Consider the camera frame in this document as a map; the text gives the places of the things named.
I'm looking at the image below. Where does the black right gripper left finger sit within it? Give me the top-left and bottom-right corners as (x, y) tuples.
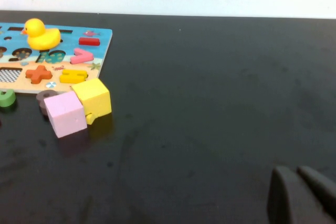
(267, 166), (332, 224)

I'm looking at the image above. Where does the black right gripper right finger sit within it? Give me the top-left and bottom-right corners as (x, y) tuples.
(296, 165), (336, 224)

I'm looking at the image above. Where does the yellow equals sign piece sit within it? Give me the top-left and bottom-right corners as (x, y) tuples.
(59, 69), (89, 84)

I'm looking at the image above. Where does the pink greater-than sign piece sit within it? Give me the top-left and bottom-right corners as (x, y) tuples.
(70, 48), (95, 65)

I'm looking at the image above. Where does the red minus sign piece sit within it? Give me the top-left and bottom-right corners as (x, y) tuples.
(78, 37), (101, 46)

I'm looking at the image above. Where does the brown number eight piece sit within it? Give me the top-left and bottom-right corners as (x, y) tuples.
(36, 89), (58, 118)

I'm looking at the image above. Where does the colourful wooden number puzzle board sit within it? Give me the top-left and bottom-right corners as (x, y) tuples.
(0, 26), (113, 95)

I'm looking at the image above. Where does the orange plus sign piece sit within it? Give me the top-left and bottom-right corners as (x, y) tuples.
(25, 65), (53, 84)

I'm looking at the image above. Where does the green number three piece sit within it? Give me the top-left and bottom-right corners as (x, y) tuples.
(0, 89), (17, 112)

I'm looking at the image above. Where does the yellow wooden cube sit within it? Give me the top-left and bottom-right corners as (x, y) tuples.
(71, 78), (112, 125)

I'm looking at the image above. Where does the lilac wooden cube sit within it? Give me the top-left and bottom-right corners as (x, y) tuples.
(43, 91), (88, 138)

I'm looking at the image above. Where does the yellow rubber duck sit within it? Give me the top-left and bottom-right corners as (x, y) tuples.
(20, 18), (61, 51)

